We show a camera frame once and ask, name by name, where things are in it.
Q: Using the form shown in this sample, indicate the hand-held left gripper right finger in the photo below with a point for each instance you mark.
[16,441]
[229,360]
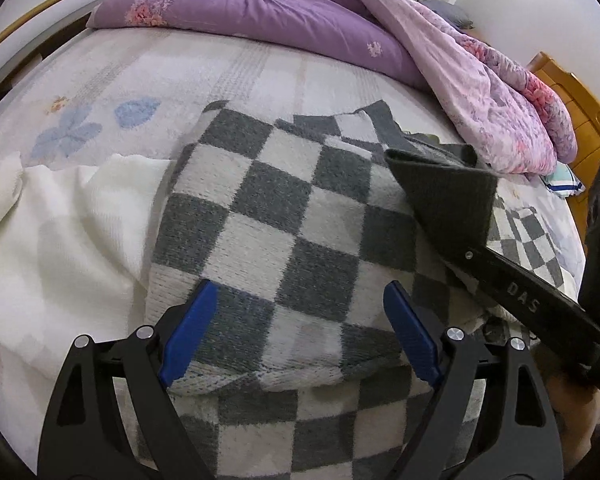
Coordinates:
[410,331]

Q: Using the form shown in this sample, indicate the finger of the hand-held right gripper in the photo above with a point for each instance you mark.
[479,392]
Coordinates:
[525,295]

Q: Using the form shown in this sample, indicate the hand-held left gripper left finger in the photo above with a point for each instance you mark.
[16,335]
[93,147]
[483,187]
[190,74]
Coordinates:
[191,331]

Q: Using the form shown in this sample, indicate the grey white checkered sweater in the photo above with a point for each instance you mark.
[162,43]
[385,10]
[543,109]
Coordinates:
[280,240]

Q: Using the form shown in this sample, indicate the blue striped pillow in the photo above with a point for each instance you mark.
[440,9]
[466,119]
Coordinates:
[562,180]

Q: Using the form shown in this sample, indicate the white knit garment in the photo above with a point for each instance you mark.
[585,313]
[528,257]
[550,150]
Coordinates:
[70,260]

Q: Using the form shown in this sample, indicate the wooden headboard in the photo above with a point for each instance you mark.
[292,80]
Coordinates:
[580,105]

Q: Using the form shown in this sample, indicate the bed with floral sheet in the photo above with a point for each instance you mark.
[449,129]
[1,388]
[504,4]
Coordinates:
[155,75]

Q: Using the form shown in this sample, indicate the grey pillow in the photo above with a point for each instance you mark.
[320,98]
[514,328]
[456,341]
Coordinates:
[447,14]

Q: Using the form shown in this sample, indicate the purple floral quilt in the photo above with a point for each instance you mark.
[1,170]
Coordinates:
[280,10]

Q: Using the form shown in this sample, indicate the gold curved bed rail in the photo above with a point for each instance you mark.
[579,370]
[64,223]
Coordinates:
[40,10]

